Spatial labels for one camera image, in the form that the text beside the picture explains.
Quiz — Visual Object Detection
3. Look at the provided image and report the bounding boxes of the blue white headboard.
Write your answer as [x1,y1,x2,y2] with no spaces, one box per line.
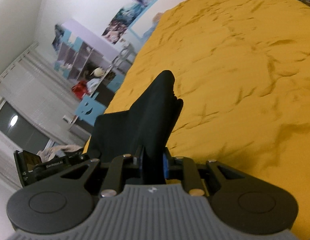
[127,0,185,42]

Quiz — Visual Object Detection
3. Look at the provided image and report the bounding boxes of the red bag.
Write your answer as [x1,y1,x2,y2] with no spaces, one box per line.
[71,80,90,100]

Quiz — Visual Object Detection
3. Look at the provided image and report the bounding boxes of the purple blue shelf unit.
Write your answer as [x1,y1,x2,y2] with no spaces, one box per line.
[52,20,119,81]

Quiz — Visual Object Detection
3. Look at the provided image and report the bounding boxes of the dark desk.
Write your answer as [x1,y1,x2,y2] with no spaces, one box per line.
[70,42,138,140]

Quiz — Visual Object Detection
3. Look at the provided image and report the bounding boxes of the black pants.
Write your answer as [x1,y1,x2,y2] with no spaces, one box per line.
[87,70,183,185]

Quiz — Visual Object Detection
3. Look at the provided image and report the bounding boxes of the blue smiley chair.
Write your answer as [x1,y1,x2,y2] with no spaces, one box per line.
[75,92,106,126]

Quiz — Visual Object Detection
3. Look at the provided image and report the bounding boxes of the cream round helmet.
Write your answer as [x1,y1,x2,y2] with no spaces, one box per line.
[91,68,105,78]

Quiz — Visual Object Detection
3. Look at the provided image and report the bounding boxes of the anime posters on wall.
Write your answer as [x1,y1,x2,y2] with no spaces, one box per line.
[102,0,154,44]

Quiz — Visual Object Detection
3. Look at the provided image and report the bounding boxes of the white curtain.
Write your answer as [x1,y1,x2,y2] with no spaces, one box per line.
[0,42,84,188]

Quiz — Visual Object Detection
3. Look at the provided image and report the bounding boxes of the yellow bed cover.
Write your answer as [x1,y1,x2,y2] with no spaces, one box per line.
[82,0,310,240]

